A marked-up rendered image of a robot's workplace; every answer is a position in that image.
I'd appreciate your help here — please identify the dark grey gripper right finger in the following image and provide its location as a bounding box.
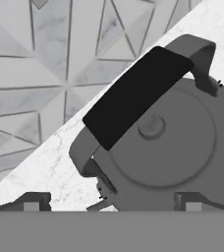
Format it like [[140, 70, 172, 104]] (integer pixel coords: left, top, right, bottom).
[[173, 191, 224, 213]]

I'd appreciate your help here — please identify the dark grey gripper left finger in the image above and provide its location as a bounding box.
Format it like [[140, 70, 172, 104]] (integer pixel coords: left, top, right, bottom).
[[0, 191, 52, 213]]

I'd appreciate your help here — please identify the grey kettle with black handle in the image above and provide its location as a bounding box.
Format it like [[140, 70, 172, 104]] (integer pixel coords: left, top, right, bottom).
[[68, 33, 224, 213]]

